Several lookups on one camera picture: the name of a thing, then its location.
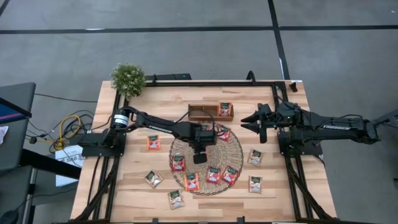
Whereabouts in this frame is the dark blue screen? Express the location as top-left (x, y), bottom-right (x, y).
top-left (0, 97), bottom-right (33, 125)

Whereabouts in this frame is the black cable bundle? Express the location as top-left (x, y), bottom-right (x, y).
top-left (26, 109), bottom-right (97, 153)

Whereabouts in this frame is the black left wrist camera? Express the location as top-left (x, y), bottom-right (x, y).
top-left (197, 126), bottom-right (218, 147)

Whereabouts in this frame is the yellow cable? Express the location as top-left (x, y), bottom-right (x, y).
top-left (52, 114), bottom-right (82, 151)

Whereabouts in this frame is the black aluminium table frame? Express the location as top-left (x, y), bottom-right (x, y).
top-left (70, 79), bottom-right (338, 224)

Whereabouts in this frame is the grey office desk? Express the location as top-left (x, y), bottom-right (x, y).
top-left (0, 82), bottom-right (37, 224)

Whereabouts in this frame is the black desk crossbar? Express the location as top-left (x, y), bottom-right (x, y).
top-left (20, 148), bottom-right (81, 180)

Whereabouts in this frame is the white paper sheet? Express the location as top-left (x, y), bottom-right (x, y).
top-left (55, 144), bottom-right (85, 187)

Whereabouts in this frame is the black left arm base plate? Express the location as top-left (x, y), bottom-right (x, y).
top-left (77, 133), bottom-right (127, 157)

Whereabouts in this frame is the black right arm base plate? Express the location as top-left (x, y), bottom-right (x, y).
top-left (277, 130), bottom-right (323, 156)

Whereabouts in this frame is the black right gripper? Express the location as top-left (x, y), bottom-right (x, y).
top-left (240, 103), bottom-right (282, 145)

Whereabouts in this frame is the beige vanilla cinnamon tea bag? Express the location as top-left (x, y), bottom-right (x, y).
top-left (167, 189), bottom-right (186, 210)
top-left (247, 148), bottom-right (264, 167)
top-left (144, 169), bottom-right (164, 189)
top-left (248, 175), bottom-right (264, 194)

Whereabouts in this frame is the wooden tea organiser box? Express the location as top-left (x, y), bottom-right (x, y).
top-left (187, 103), bottom-right (234, 123)

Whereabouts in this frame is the round woven straw placemat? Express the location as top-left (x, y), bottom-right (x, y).
top-left (168, 123), bottom-right (244, 197)

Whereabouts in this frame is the green potted plant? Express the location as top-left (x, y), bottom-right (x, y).
top-left (110, 62), bottom-right (147, 100)

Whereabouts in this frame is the black mounting bar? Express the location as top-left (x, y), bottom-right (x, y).
top-left (145, 73), bottom-right (192, 82)

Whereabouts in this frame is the thin black floor cable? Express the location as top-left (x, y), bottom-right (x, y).
top-left (34, 92), bottom-right (98, 103)

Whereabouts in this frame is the white crumpled object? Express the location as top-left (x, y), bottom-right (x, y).
top-left (0, 125), bottom-right (9, 146)

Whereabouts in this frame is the orange tea bag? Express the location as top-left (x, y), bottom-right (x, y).
top-left (147, 135), bottom-right (162, 151)
top-left (183, 172), bottom-right (200, 192)
top-left (218, 102), bottom-right (233, 118)

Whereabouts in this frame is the black computer mouse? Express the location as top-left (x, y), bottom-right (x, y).
top-left (0, 210), bottom-right (19, 224)

